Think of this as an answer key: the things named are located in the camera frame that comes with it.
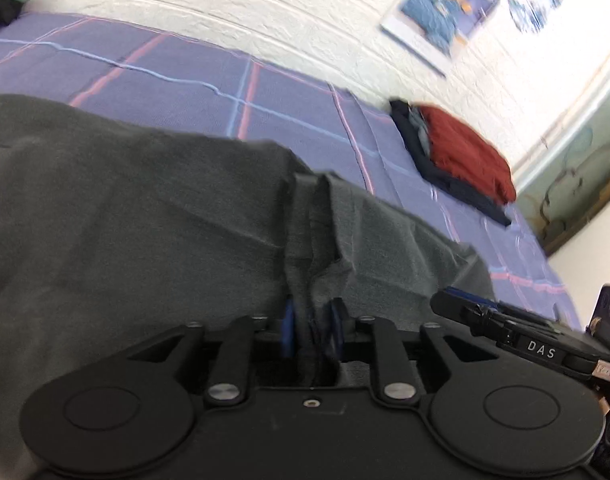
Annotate bedding poster on wall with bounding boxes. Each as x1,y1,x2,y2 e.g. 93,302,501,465
380,0,499,77

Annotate navy folded garment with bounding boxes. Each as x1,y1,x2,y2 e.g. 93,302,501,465
390,99,511,228

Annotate purple plaid bed sheet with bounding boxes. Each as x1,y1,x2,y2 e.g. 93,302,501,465
0,13,583,328

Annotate green painted headboard panel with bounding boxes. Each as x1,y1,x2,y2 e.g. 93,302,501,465
517,93,610,255

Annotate red folded garment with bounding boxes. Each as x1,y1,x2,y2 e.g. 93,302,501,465
418,104,517,205

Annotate dark grey pants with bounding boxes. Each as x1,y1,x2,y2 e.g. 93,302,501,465
0,94,494,479

